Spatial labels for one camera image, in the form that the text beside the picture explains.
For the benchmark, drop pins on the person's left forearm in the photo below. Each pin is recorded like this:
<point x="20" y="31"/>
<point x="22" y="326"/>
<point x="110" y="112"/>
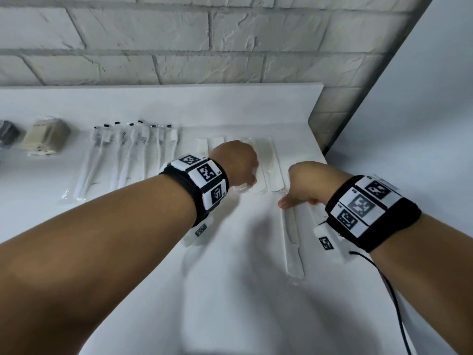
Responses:
<point x="81" y="262"/>

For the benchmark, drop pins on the person's right hand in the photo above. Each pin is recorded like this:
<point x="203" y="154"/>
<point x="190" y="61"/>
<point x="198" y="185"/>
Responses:
<point x="314" y="181"/>

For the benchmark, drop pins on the stack of shampoo sachets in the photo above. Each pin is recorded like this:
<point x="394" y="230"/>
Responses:
<point x="7" y="133"/>

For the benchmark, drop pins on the person's left hand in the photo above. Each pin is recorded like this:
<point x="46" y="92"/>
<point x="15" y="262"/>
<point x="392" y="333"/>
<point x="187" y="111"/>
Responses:
<point x="236" y="162"/>

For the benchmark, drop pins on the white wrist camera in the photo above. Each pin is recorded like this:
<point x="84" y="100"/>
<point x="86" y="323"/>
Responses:
<point x="199" y="231"/>
<point x="334" y="244"/>

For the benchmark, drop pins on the row of toothbrushes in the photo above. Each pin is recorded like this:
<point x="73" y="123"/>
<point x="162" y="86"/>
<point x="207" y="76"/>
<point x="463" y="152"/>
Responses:
<point x="125" y="155"/>

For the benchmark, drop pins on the white countertop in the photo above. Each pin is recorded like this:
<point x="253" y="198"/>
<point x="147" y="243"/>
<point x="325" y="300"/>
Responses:
<point x="240" y="292"/>

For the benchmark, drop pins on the black marker wristband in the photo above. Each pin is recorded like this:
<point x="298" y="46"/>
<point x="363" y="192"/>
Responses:
<point x="395" y="225"/>
<point x="184" y="188"/>

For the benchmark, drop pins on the group of white combs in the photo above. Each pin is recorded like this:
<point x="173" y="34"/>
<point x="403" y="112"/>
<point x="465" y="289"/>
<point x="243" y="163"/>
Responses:
<point x="271" y="162"/>

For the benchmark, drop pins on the stack of beige soap bars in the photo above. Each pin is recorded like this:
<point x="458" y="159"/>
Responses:
<point x="46" y="136"/>

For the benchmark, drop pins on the person's right forearm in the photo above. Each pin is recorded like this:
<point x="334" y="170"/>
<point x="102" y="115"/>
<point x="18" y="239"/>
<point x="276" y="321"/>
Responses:
<point x="432" y="284"/>

